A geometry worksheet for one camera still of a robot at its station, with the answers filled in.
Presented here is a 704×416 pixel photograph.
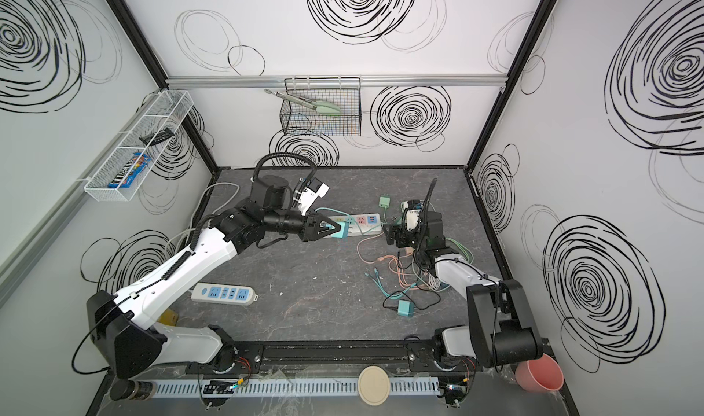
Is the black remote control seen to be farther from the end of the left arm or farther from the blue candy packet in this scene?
the end of the left arm

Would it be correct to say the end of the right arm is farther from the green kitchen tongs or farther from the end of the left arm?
the green kitchen tongs

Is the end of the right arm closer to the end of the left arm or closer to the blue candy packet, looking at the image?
the end of the left arm

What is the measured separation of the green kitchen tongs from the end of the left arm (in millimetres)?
404

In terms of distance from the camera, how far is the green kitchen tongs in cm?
90

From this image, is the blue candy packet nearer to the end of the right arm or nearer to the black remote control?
the black remote control

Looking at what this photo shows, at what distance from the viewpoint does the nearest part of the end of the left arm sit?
1.84ft

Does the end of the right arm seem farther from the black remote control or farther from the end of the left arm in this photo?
the black remote control
